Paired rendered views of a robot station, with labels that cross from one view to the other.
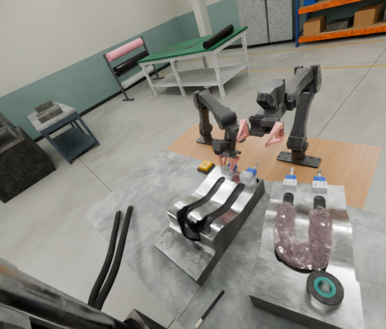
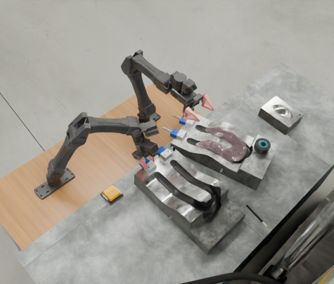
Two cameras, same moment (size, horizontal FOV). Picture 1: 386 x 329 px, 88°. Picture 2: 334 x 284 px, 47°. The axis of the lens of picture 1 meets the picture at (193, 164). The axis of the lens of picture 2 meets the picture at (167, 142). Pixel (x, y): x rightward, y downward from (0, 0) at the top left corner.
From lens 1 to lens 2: 158 cm
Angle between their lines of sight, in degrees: 70
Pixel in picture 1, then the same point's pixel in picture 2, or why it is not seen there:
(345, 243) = (235, 129)
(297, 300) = (264, 159)
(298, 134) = (149, 102)
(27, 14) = not seen: outside the picture
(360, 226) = not seen: hidden behind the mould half
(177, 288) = (242, 238)
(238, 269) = (233, 192)
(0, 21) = not seen: outside the picture
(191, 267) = (236, 216)
